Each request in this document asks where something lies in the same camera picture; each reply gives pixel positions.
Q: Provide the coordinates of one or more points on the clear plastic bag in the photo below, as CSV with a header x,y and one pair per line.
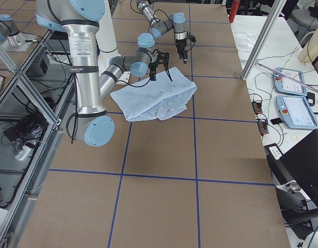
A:
x,y
245,41

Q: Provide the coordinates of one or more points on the black laptop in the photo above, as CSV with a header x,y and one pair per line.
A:
x,y
300,163

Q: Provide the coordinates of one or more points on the light blue button shirt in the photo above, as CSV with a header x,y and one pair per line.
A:
x,y
161,99

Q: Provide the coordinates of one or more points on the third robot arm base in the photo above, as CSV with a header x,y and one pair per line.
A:
x,y
11,38

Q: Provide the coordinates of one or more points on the aluminium frame post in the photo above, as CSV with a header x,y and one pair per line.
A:
x,y
264,33

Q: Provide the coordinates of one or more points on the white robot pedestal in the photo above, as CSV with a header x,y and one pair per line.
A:
x,y
106,46

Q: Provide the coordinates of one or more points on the blue teach pendant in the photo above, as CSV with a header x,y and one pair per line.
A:
x,y
286,86
296,112

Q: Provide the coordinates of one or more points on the red cylinder bottle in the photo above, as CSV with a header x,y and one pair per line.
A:
x,y
233,11

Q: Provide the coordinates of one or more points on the upper blue teach pendant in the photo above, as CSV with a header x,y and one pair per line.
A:
x,y
286,86

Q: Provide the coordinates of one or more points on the white power strip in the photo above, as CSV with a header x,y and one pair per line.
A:
x,y
23,153

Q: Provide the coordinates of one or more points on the metal rod green tip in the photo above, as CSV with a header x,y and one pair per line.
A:
x,y
290,78

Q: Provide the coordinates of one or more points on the lower blue teach pendant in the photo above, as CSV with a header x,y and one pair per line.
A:
x,y
296,112

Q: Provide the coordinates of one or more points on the grey electronics box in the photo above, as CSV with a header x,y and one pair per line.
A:
x,y
40,65

